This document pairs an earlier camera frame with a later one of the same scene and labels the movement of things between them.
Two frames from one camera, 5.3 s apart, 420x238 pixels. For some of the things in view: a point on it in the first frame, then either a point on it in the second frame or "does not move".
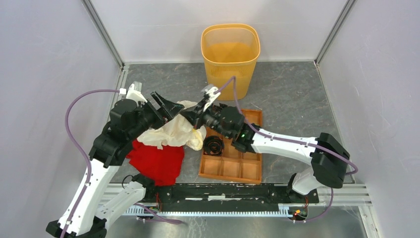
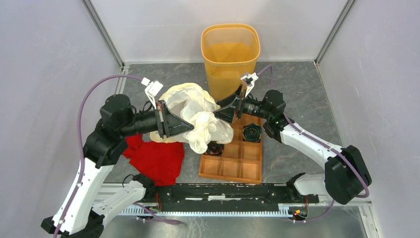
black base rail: x=225 y=197 does not move
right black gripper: x=194 y=114 → x=227 y=113
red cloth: x=162 y=165 does not move
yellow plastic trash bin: x=229 y=50 does not move
